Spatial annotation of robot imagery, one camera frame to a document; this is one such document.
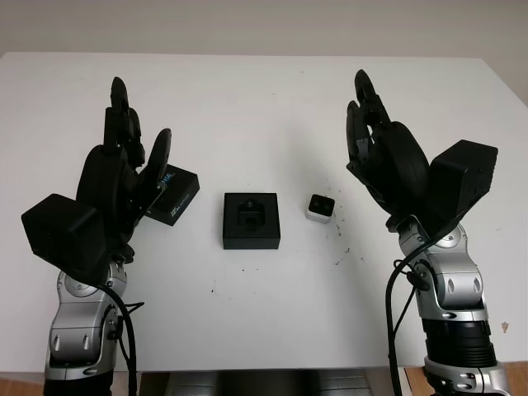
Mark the black RealSense box lid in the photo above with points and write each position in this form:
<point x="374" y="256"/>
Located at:
<point x="179" y="198"/>

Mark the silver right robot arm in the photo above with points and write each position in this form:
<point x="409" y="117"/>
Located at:
<point x="458" y="288"/>

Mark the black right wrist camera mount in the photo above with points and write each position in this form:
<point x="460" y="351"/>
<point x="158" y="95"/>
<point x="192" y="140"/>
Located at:
<point x="462" y="177"/>

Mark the small silver depth camera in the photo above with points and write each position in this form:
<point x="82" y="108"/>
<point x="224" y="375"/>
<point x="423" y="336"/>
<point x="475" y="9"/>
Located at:
<point x="319" y="206"/>

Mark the black box base with insert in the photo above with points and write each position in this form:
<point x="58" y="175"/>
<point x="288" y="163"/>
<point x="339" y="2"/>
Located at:
<point x="233" y="231"/>

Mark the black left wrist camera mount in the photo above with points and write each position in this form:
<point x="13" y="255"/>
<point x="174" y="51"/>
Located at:
<point x="62" y="231"/>

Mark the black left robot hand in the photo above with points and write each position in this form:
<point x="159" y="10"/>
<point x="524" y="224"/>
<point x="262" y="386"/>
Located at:
<point x="107" y="177"/>

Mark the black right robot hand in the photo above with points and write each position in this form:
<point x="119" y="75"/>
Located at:
<point x="400" y="165"/>

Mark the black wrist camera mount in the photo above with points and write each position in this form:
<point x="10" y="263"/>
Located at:
<point x="462" y="177"/>
<point x="62" y="231"/>

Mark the dark grey robot torso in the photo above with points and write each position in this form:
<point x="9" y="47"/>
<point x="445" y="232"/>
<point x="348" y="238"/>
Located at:
<point x="268" y="383"/>

